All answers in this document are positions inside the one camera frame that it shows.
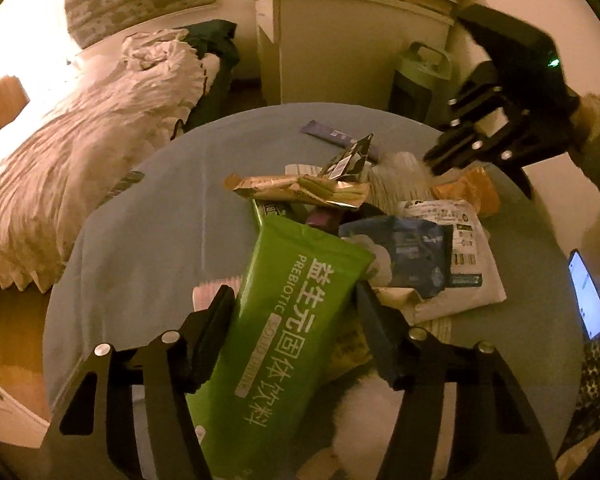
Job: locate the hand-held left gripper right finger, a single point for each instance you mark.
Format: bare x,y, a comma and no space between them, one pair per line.
377,335

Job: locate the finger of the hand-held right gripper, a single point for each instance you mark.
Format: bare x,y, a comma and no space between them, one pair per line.
472,100
460,150

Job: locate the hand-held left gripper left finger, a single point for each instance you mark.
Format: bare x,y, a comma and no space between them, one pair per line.
215,330

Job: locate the green drink powder pouch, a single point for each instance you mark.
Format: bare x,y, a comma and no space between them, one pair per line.
290,335

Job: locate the black battery card package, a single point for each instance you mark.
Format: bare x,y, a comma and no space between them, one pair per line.
347,160

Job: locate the yellow snack packet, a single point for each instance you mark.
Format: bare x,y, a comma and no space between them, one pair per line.
350,345

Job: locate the pink ribbed packet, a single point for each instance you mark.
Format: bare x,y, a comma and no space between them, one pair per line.
207,292

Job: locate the crumpled beige paper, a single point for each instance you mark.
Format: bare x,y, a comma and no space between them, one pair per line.
405,305

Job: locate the orange snack wrapper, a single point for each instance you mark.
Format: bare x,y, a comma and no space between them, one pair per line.
467,192

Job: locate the green tower appliance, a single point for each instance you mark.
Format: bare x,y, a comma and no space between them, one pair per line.
420,80

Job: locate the crumpled white tissue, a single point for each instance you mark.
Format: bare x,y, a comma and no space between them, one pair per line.
400,180

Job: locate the blue wet wipes pack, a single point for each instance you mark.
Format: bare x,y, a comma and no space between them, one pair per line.
410,250

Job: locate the white mailer bag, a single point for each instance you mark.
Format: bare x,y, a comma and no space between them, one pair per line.
475,280

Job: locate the small purple packet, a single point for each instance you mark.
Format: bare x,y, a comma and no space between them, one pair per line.
322,220

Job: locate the dark purple strip packet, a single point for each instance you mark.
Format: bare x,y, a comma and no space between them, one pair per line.
325,131

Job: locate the white cabinet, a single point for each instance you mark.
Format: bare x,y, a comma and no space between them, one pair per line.
330,50

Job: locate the gold snack wrapper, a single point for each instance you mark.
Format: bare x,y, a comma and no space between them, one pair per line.
280,187

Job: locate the lit smartphone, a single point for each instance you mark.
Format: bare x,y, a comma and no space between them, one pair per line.
587,295

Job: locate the white ruffled blanket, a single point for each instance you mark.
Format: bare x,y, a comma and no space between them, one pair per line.
80,160

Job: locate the dark green cloth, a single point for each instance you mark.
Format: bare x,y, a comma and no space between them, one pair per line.
220,60

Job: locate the wooden headboard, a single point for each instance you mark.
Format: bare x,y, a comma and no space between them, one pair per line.
0,105

